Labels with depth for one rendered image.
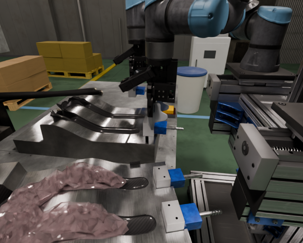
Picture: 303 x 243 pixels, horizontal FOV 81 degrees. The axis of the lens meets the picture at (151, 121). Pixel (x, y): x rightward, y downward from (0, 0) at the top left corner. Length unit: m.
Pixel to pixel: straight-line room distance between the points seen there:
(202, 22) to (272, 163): 0.30
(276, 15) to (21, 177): 0.96
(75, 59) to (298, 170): 4.54
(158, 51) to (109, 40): 6.48
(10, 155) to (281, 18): 1.09
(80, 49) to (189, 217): 4.36
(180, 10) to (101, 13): 6.57
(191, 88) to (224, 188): 1.54
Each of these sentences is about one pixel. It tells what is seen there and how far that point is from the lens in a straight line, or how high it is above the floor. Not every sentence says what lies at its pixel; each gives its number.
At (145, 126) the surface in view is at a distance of 0.57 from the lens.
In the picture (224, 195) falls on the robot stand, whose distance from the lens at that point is 1.37.
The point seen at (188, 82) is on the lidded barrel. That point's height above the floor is 0.49.
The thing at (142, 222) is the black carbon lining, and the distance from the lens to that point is 0.43.
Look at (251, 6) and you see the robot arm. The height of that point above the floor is 1.27.
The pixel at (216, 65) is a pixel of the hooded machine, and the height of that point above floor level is 0.50.
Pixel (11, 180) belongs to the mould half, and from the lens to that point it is 0.54.
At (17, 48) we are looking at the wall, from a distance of 8.83.
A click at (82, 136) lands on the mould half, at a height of 0.90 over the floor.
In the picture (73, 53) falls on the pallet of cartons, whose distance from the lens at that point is 4.67.
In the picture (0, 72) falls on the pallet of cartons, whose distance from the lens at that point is 3.35.
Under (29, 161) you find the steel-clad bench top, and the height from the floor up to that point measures 0.80.
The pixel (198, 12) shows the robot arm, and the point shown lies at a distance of 0.40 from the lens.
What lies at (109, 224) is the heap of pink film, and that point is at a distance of 0.40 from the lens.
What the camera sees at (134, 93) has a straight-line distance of 0.85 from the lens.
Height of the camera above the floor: 1.22
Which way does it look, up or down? 30 degrees down
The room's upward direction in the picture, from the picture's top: straight up
